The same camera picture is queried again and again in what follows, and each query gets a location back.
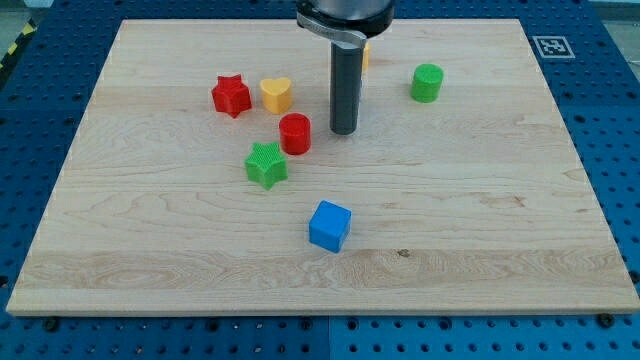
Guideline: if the green cylinder block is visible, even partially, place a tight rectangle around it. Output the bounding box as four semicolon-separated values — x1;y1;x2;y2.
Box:
410;63;444;103

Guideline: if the red star block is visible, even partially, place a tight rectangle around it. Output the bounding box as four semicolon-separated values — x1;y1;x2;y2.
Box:
211;74;252;118

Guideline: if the white fiducial marker tag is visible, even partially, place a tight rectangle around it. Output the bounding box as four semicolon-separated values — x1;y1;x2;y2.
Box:
533;35;575;59

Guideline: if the red cylinder block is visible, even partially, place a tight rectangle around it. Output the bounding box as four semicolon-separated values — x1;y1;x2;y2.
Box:
279;113;311;155

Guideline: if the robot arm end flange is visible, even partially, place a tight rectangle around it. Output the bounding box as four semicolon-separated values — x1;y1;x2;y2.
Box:
295;0;396;49

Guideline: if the yellow heart block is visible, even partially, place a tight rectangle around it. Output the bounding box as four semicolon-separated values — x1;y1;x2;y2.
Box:
260;77;293;114

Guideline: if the yellow block behind rod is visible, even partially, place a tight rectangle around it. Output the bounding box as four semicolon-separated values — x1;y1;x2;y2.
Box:
362;42;371;74

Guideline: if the green star block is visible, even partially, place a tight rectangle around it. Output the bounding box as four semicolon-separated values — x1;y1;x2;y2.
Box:
245;142;288;190

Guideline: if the blue cube block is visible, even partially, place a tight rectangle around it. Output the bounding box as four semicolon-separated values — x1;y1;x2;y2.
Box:
308;200;352;253

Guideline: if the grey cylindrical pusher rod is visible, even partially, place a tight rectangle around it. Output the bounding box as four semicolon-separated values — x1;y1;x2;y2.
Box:
330;43;363;135

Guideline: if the wooden board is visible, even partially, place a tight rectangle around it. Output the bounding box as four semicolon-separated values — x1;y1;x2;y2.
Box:
7;19;639;316

